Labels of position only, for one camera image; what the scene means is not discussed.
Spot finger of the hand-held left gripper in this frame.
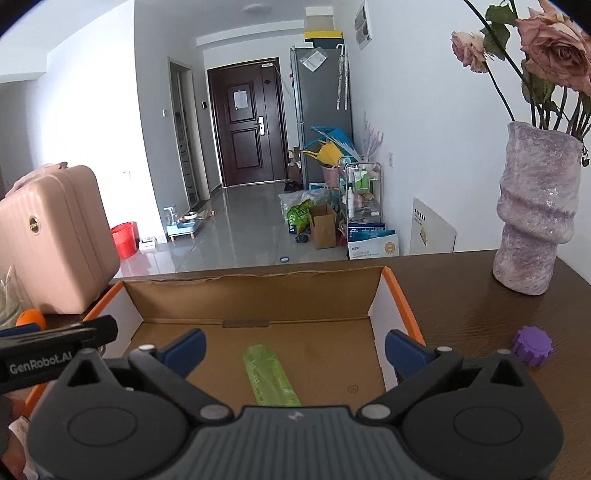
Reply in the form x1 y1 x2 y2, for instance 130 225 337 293
0 316 118 357
0 323 42 342

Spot clear folded umbrella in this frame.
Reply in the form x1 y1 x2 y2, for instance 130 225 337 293
336 44 349 110

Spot green plastic bag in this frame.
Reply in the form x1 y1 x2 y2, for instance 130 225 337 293
279 189 331 234

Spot lavender pampas stems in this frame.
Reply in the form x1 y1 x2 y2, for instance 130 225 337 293
362 117 384 162

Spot glass jar with twine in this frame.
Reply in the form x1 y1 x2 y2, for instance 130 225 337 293
0 265 33 328

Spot dark brown door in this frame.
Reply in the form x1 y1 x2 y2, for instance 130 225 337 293
208 58 294 188

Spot white board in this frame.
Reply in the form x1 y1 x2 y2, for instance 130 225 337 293
410 198 458 256

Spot pink bucket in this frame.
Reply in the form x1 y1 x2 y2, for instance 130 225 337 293
321 164 345 190

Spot pink suitcase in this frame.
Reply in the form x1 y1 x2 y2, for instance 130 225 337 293
0 164 122 315

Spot yellow black box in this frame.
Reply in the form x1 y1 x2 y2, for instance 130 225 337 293
304 30 345 49

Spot orange fruit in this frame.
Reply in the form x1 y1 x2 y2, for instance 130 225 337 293
16 308 47 330

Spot person's left hand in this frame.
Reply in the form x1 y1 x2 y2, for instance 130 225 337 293
0 397 27 480

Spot red cardboard box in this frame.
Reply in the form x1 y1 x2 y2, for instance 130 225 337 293
25 266 428 416

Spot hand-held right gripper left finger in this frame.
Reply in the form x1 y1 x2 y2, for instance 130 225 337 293
58 329 232 425

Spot blue and yellow bags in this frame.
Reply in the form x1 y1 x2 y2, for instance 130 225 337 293
309 124 356 169

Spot pet water fountain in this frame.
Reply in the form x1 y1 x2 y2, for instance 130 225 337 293
163 206 201 241

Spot small brown carton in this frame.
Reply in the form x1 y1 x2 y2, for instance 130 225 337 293
308 203 339 250

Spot dried pink roses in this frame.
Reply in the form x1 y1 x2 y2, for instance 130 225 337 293
450 0 591 167

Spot white storage box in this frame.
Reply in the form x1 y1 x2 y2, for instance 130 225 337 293
305 7 334 32

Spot red bucket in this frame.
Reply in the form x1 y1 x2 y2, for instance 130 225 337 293
111 222 138 260

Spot purple textured vase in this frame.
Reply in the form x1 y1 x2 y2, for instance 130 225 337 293
492 121 583 296

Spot purple cap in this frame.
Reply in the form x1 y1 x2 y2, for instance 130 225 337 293
512 326 553 367

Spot white blue carton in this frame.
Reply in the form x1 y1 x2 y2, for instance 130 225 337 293
346 224 400 260

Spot side doorway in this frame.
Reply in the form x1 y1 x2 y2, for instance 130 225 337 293
168 58 199 204

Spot metal trolley rack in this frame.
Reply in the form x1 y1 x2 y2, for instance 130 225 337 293
339 161 385 232

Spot grey refrigerator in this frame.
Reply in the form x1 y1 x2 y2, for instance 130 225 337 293
290 45 354 190

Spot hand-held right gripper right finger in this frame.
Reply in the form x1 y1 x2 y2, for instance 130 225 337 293
358 329 539 424

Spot green spray bottle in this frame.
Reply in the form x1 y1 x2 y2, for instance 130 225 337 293
243 344 302 407

